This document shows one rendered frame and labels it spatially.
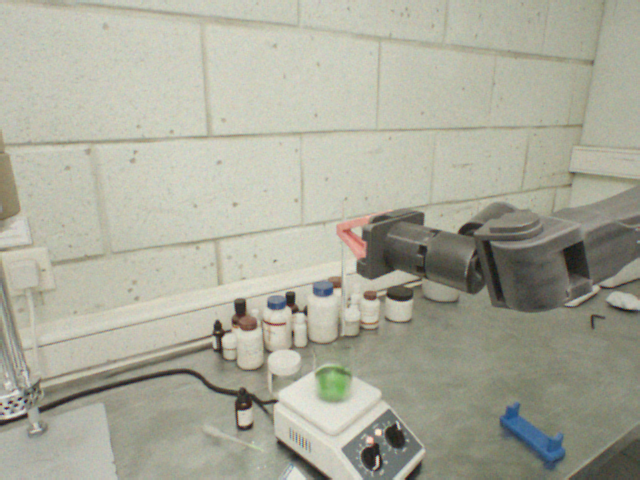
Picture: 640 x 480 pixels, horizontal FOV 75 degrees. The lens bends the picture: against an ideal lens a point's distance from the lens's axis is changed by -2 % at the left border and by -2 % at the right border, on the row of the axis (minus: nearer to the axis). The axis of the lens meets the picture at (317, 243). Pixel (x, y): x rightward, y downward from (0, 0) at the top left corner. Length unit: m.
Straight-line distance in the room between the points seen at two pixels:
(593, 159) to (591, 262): 1.45
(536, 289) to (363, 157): 0.79
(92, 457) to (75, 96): 0.60
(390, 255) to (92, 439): 0.56
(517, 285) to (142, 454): 0.60
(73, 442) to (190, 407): 0.18
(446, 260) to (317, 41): 0.73
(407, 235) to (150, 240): 0.61
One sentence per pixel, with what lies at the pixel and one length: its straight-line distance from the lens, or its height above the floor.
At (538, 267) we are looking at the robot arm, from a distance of 0.40.
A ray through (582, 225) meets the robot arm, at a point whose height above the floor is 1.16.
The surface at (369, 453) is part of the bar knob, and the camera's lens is 0.65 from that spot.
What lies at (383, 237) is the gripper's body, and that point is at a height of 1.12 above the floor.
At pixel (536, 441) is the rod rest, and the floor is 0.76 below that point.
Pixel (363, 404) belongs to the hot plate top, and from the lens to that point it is 0.67.
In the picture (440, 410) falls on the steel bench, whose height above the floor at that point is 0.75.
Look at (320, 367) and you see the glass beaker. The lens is 0.63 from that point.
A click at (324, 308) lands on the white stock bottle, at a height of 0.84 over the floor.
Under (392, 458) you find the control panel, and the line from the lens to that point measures 0.67.
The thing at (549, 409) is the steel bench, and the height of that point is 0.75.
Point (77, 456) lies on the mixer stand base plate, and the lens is 0.79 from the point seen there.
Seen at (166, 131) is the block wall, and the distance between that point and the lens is 0.92.
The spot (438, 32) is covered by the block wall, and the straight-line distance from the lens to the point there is 1.31.
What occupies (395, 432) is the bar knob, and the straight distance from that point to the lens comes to 0.68.
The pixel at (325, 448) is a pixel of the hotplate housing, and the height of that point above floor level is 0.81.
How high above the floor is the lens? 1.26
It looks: 18 degrees down
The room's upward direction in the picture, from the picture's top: straight up
